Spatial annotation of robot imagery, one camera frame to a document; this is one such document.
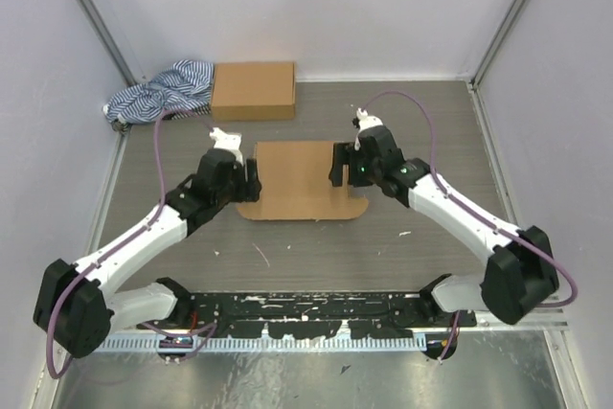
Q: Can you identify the brown cardboard box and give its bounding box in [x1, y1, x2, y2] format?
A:
[237, 140, 369, 221]
[210, 61, 296, 122]

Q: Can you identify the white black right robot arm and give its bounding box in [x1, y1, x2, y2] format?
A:
[329, 125, 559, 328]

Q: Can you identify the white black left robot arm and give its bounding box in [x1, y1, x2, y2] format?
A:
[34, 148, 261, 358]

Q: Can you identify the closed brown cardboard box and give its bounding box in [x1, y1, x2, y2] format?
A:
[210, 61, 296, 122]

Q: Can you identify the blue white striped cloth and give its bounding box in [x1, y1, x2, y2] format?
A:
[102, 59, 215, 131]

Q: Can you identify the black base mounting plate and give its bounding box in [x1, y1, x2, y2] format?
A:
[152, 291, 453, 339]

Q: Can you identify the white slotted cable duct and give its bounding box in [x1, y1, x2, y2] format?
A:
[96, 331, 427, 354]

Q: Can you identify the aluminium front frame rail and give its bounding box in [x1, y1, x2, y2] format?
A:
[47, 291, 571, 333]

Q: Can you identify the right aluminium corner post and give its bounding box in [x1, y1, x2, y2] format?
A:
[468, 0, 529, 91]

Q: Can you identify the aluminium corner post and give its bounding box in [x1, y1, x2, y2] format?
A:
[468, 0, 529, 91]
[77, 0, 137, 85]

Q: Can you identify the left aluminium corner post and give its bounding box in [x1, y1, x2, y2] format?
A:
[77, 0, 137, 85]

